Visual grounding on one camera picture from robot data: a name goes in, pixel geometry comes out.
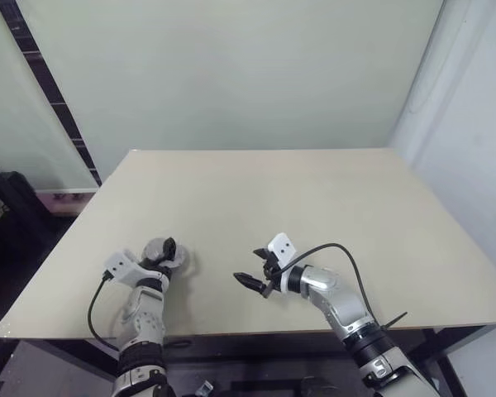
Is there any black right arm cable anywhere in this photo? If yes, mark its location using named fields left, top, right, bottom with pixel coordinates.
left=272, top=243, right=384, bottom=332

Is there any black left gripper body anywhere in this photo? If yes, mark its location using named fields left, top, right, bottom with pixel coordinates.
left=139, top=256, right=178, bottom=276

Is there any black equipment case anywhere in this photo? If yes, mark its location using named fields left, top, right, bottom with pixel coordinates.
left=0, top=169, right=46, bottom=257

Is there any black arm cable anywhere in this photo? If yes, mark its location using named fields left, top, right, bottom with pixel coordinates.
left=272, top=243, right=384, bottom=332
left=87, top=270, right=121, bottom=352

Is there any round grey motor housing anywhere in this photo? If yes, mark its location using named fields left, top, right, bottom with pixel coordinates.
left=142, top=243, right=190, bottom=272

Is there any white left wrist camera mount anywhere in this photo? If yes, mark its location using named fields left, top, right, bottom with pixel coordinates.
left=105, top=247, right=169, bottom=287

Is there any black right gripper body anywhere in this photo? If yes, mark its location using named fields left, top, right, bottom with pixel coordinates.
left=263, top=256, right=283, bottom=297

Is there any black cable tie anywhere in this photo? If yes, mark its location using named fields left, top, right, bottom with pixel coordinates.
left=382, top=312, right=408, bottom=330

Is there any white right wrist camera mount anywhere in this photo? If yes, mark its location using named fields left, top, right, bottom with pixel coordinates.
left=269, top=232, right=299, bottom=294

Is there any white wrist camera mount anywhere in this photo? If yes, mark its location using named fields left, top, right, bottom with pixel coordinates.
left=105, top=247, right=169, bottom=287
left=269, top=232, right=299, bottom=294

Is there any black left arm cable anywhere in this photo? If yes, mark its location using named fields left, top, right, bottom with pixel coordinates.
left=87, top=270, right=121, bottom=352

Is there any dark diagonal wall strip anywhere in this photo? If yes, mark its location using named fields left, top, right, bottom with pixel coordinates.
left=0, top=0, right=103, bottom=189

